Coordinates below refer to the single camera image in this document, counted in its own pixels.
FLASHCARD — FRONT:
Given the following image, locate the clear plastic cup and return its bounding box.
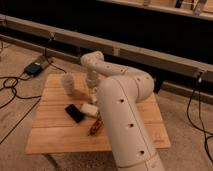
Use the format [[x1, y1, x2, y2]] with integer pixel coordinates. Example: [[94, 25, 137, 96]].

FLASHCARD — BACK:
[[61, 73, 75, 95]]

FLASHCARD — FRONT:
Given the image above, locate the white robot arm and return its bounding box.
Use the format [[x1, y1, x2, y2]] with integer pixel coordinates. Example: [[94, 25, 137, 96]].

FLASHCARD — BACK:
[[81, 51, 165, 171]]

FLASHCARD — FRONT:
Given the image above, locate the white crumpled cloth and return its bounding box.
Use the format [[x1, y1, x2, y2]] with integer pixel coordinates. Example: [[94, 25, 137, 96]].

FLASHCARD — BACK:
[[80, 103, 98, 117]]

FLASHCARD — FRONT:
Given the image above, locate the black flat device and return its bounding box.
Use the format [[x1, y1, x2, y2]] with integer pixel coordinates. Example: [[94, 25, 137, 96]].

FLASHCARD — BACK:
[[65, 104, 84, 123]]

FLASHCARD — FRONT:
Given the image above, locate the wooden board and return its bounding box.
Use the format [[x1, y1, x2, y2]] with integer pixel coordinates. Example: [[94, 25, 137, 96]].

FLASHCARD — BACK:
[[24, 72, 172, 155]]

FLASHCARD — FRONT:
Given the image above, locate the black power adapter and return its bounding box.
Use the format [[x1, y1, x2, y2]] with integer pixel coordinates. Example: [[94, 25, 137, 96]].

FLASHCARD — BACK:
[[24, 63, 42, 76]]

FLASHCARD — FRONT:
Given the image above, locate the long metal rail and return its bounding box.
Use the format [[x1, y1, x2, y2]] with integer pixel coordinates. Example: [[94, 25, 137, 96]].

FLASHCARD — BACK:
[[0, 14, 213, 83]]

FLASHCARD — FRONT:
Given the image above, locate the black floor cable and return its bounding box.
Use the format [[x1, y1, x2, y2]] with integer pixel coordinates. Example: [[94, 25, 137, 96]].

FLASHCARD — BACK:
[[0, 74, 43, 145]]

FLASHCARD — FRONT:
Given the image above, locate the black cable right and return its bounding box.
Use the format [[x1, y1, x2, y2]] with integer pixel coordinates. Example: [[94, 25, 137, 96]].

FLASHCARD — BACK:
[[186, 73, 213, 164]]

